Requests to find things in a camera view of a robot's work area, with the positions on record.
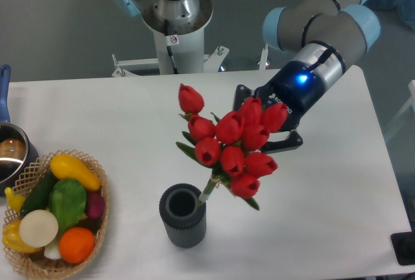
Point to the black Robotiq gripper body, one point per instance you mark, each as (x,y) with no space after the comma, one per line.
(298,86)

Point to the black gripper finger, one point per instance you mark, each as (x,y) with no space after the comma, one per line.
(242,93)
(282,142)

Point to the red tulip bouquet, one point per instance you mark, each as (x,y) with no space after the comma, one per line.
(231,146)

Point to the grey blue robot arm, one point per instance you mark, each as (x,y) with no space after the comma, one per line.
(326,36)

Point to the dark grey ribbed vase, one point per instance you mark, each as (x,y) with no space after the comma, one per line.
(182,215)

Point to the black device at edge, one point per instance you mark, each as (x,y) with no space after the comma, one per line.
(403,245)

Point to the purple red onion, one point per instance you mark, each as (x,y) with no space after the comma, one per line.
(95,205)

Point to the yellow squash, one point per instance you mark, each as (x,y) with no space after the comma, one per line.
(64,166)

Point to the green lettuce leaf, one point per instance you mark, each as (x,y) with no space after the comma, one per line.
(67,203)

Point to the orange fruit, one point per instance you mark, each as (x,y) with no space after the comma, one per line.
(76,245)

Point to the dark green cucumber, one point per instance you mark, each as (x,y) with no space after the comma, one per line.
(39,195)

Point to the woven wicker basket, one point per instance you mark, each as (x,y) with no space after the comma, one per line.
(48,262)

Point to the yellow bell pepper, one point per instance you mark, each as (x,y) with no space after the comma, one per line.
(12,240)

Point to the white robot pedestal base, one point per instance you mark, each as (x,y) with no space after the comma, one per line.
(178,29)

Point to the white frame at right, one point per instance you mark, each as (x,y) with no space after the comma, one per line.
(401,117)

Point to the blue handled saucepan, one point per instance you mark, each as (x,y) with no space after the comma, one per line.
(17,152)

